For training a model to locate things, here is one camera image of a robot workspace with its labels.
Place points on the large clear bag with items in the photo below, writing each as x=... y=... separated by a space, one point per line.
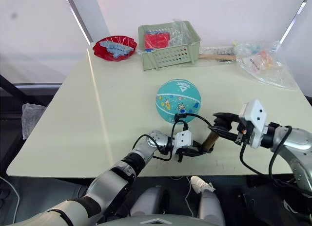
x=265 y=64

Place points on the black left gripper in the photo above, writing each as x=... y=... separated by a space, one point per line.
x=182 y=151

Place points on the bronze hand pump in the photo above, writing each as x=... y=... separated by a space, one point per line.
x=210 y=140

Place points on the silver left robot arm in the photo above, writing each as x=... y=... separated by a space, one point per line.
x=109 y=182

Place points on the red plastic bowl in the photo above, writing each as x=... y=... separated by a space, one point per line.
x=101 y=50

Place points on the grey window frame post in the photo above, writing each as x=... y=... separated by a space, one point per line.
x=85 y=16
x=296 y=16

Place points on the grey patterned strip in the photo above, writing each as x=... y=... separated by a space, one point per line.
x=215 y=50

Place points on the teal printed basketball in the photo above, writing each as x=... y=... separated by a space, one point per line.
x=178 y=97

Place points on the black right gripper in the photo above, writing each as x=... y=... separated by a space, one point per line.
x=243 y=133

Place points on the small clear plastic bag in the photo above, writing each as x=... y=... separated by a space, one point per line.
x=179 y=33

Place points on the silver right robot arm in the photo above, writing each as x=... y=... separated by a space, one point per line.
x=295 y=143

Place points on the black diagonal bar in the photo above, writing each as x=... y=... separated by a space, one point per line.
x=11 y=86

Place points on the grey robot torso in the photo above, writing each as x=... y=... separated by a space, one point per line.
x=156 y=221

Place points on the wooden stick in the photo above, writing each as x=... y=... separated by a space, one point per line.
x=217 y=57

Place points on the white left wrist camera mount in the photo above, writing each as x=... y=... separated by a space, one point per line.
x=183 y=139

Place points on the pale green perforated plastic basket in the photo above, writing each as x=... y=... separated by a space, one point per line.
x=168 y=56

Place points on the white sneaker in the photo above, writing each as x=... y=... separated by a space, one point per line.
x=201 y=183

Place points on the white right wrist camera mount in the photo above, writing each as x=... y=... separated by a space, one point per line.
x=256 y=121

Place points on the red packet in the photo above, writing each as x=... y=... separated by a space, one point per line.
x=154 y=39

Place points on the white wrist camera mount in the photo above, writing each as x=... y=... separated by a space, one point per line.
x=183 y=139
x=256 y=121

